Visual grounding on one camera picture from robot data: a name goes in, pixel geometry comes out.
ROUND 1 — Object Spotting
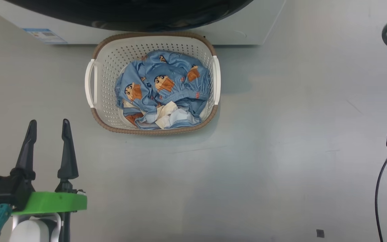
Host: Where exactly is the blue and cream cartoon garment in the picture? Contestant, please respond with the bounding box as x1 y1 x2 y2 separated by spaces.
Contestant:
122 100 207 130

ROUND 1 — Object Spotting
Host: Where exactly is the blue energy label sticker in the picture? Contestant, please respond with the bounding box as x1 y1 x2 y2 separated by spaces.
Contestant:
24 28 68 44

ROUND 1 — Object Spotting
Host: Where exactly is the green band left gripper body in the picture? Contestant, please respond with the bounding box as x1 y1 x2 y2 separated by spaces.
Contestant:
9 191 87 242

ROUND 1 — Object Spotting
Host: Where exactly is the black round glass washer door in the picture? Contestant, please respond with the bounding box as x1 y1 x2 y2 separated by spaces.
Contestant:
4 0 255 33

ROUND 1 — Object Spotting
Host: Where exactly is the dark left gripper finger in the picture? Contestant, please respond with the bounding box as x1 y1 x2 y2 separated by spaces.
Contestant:
57 119 79 193
10 120 37 180

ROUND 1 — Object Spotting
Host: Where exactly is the white front-load washing machine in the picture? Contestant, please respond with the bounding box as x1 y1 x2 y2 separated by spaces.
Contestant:
0 0 286 46

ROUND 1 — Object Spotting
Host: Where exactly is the cream perforated laundry basket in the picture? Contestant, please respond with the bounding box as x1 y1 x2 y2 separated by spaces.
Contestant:
85 31 221 135

